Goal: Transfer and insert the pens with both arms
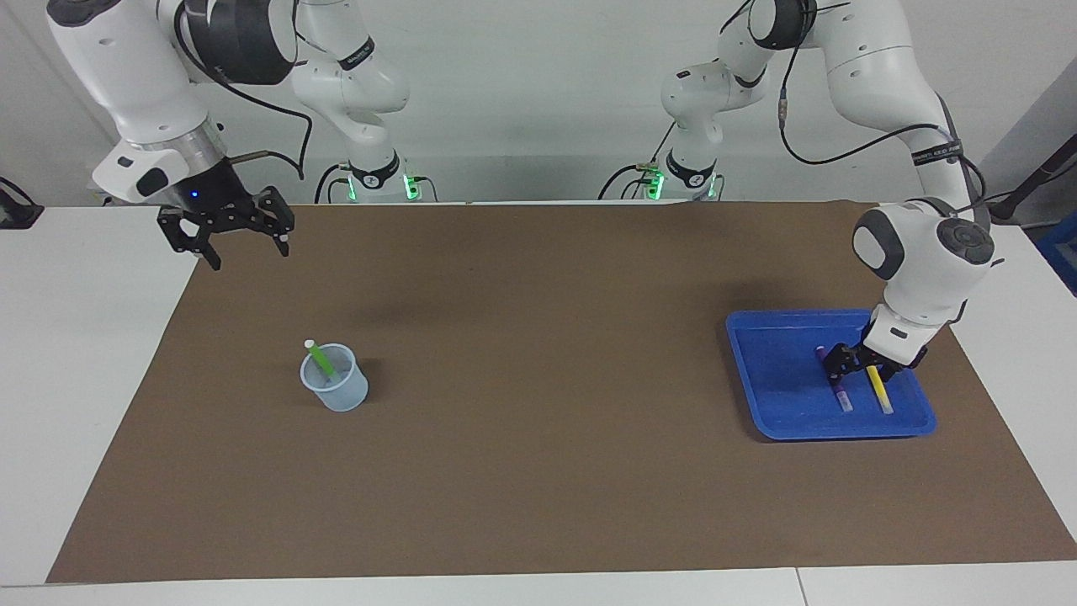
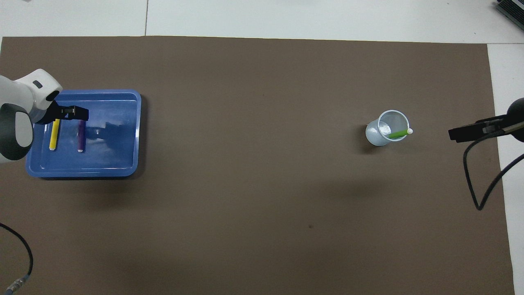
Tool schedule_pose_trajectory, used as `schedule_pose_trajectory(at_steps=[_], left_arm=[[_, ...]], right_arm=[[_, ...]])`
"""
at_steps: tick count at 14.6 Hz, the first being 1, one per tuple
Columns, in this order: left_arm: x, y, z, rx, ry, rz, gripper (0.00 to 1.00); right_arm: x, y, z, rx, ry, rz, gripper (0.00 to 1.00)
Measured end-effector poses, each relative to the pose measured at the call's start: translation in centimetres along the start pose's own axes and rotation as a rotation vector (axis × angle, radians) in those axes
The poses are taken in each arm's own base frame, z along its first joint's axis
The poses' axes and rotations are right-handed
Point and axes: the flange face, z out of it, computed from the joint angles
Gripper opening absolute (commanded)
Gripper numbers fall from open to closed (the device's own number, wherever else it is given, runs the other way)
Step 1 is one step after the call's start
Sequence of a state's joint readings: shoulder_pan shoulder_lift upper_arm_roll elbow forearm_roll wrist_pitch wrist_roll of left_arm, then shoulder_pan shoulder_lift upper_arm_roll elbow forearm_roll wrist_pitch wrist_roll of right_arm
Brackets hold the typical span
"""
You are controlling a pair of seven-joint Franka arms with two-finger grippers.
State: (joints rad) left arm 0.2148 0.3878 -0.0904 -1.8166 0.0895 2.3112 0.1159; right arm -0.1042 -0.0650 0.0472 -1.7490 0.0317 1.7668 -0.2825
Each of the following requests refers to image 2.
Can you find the brown table mat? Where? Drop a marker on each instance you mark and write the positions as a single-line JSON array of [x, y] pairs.
[[245, 205]]

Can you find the clear plastic cup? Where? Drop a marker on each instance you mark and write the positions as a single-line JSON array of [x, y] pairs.
[[374, 135]]

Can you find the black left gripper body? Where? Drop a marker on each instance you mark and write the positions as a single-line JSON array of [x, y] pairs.
[[51, 114]]

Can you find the purple pen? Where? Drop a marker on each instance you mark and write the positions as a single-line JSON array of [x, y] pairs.
[[81, 137]]

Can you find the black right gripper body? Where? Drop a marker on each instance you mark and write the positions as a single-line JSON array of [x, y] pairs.
[[518, 121]]

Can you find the green pen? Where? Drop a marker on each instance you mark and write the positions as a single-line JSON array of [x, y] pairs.
[[397, 134]]

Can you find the blue plastic tray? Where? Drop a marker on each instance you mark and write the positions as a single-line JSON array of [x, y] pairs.
[[114, 155]]

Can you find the grey ribbed device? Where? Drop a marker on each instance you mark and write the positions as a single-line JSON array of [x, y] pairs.
[[513, 10]]

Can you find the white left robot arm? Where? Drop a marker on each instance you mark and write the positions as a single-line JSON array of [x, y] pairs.
[[16, 123]]

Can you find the yellow pen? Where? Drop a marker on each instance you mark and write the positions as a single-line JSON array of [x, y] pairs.
[[53, 135]]

